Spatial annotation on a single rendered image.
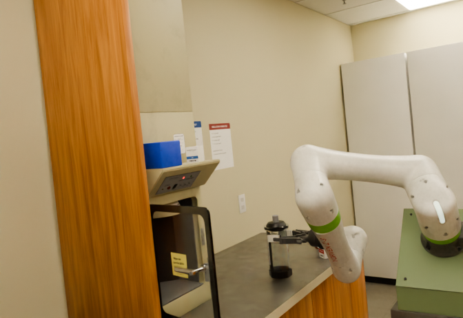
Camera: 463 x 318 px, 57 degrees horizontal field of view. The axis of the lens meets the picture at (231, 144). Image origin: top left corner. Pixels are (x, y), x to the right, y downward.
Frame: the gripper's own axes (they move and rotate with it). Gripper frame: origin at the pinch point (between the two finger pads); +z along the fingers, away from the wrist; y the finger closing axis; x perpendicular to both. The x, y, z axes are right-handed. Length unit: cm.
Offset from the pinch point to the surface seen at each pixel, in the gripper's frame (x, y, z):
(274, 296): 19.2, 19.5, -7.2
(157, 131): -51, 51, 15
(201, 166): -36, 42, 4
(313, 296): 28.7, -7.6, -10.5
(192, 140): -47, 32, 15
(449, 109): -49, -249, -35
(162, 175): -36, 62, 5
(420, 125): -38, -249, -10
